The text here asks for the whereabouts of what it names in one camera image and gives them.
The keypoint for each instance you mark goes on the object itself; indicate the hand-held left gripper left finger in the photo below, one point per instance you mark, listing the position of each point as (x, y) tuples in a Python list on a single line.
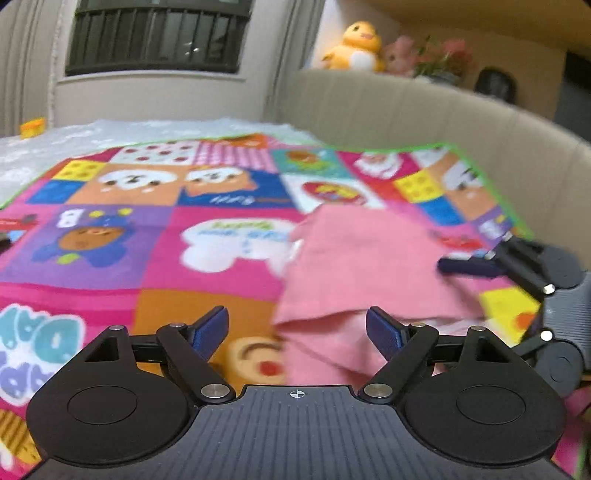
[(210, 330)]

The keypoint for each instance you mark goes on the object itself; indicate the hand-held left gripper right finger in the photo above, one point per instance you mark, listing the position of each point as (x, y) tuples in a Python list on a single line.
[(385, 332)]

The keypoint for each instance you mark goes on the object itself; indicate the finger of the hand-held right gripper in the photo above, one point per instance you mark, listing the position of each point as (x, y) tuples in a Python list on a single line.
[(466, 267), (538, 344)]

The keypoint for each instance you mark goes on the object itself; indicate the pink ribbed sweater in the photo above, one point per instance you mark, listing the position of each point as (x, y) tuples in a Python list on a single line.
[(369, 258)]

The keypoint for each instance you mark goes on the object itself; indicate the colourful cartoon play mat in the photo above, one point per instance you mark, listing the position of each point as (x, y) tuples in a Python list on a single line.
[(138, 230)]

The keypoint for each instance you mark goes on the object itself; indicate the beige padded headboard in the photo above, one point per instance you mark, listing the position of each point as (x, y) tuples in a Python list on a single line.
[(415, 110)]

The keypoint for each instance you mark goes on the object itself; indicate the black round object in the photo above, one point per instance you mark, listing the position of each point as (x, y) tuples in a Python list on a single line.
[(494, 83)]

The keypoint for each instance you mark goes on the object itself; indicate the potted plant with pink leaves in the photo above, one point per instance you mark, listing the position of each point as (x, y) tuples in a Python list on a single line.
[(443, 60)]

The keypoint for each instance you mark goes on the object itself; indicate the pink plush toy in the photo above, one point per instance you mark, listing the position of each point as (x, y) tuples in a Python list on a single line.
[(399, 57)]

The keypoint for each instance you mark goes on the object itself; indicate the yellow duck plush toy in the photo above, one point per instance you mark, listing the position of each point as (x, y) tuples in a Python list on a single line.
[(355, 50)]

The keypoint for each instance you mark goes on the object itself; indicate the yellow toy block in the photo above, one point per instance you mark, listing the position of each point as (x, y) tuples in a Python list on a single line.
[(33, 128)]

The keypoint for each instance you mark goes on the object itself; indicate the dark framed window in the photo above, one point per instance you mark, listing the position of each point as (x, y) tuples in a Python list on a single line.
[(157, 37)]

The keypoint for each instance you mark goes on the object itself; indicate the white curtain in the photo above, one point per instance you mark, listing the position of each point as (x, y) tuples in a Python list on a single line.
[(23, 69)]

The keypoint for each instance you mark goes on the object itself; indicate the wooden wall shelf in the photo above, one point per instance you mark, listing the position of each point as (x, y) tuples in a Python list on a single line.
[(461, 11)]

